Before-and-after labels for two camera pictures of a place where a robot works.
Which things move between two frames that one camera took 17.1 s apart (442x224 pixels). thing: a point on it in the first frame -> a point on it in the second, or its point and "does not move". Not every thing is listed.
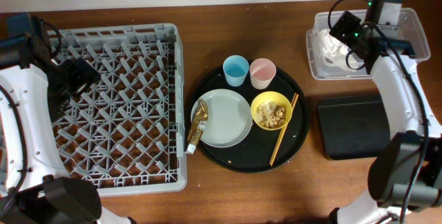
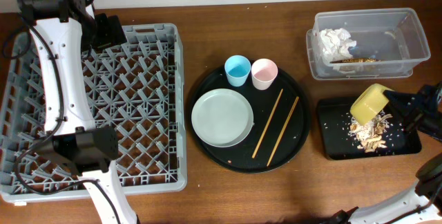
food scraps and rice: x=270 y=114 -> x=369 y=135
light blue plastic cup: x=235 y=68 does not move
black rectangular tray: x=353 y=127 does not move
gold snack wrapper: x=197 y=128 -> x=357 y=60
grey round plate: x=230 y=117 does not move
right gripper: x=345 y=28 -> x=410 y=110
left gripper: x=81 y=75 -> x=108 y=31
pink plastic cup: x=262 y=71 does not move
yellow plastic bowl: x=271 y=110 -> x=369 y=103
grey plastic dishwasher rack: x=126 y=133 does not move
